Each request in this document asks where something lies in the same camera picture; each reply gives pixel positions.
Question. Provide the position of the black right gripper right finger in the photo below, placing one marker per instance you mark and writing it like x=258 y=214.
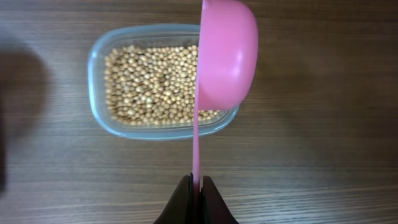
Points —
x=212 y=208

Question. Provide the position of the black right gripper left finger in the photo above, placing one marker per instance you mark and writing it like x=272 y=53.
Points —
x=178 y=209

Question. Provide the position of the pink measuring scoop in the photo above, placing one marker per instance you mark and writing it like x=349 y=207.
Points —
x=227 y=57

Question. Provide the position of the soybeans pile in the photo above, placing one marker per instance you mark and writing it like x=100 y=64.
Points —
x=151 y=86

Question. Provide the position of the clear plastic container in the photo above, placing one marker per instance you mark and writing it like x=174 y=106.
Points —
x=153 y=35

